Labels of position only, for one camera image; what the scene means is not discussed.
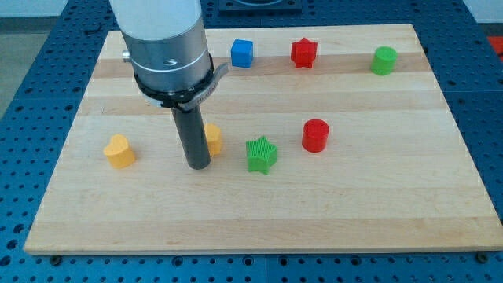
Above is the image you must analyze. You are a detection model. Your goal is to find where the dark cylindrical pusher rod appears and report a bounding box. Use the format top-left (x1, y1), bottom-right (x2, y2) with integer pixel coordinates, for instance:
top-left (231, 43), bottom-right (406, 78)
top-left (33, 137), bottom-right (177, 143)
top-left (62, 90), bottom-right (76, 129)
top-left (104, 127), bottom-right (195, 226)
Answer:
top-left (171, 106), bottom-right (211, 170)

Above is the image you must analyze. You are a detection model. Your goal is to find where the yellow heart block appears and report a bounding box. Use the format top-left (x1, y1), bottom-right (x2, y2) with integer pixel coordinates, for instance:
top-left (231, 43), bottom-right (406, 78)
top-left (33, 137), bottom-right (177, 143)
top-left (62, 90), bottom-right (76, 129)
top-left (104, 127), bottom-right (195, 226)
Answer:
top-left (103, 134), bottom-right (136, 169)

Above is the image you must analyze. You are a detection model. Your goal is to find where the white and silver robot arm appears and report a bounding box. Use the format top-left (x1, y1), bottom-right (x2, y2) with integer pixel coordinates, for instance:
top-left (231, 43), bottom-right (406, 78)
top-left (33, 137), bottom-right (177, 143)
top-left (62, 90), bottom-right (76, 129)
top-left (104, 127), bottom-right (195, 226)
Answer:
top-left (109, 0), bottom-right (229, 170)

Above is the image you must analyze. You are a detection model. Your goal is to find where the yellow hexagon block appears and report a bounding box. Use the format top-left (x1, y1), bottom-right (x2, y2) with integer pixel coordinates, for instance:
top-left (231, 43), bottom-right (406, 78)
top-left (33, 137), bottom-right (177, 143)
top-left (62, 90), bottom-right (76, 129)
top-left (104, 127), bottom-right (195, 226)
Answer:
top-left (204, 123), bottom-right (223, 156)

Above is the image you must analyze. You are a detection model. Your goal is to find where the green star block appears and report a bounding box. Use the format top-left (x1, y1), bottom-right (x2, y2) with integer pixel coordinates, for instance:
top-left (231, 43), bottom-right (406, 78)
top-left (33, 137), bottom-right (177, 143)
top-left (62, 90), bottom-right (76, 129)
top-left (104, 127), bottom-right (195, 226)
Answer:
top-left (245, 136), bottom-right (277, 175)

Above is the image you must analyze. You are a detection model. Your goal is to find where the blue cube block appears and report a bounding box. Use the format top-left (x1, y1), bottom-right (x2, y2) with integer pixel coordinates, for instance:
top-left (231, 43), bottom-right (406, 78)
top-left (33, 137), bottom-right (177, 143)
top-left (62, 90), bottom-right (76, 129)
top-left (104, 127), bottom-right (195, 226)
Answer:
top-left (231, 39), bottom-right (254, 68)

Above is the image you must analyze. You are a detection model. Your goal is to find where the red cylinder block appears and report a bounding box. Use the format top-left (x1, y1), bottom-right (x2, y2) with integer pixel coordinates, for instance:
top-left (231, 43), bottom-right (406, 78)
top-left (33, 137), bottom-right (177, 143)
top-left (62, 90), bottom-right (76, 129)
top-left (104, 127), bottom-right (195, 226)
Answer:
top-left (302, 119), bottom-right (330, 153)

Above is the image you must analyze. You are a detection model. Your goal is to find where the red star block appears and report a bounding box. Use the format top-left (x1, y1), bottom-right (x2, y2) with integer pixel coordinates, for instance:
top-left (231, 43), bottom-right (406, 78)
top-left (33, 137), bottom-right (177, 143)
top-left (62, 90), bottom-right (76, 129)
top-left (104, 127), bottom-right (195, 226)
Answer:
top-left (290, 38), bottom-right (318, 68)

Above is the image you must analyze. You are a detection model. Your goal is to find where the wooden board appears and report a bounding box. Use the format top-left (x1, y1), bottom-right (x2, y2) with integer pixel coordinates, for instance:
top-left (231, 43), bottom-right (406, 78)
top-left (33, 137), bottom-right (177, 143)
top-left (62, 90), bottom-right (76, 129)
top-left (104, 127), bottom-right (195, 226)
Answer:
top-left (24, 24), bottom-right (502, 255)

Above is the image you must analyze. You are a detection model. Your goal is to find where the green cylinder block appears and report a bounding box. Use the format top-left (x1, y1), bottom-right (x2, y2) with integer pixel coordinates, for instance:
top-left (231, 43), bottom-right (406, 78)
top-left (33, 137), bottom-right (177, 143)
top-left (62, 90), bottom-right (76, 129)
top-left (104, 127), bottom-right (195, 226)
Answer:
top-left (370, 46), bottom-right (398, 75)

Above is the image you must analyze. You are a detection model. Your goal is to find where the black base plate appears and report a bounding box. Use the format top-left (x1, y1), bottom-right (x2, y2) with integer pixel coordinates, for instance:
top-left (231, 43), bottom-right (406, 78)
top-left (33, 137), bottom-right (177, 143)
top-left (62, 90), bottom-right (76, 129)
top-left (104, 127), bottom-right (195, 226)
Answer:
top-left (218, 0), bottom-right (303, 13)

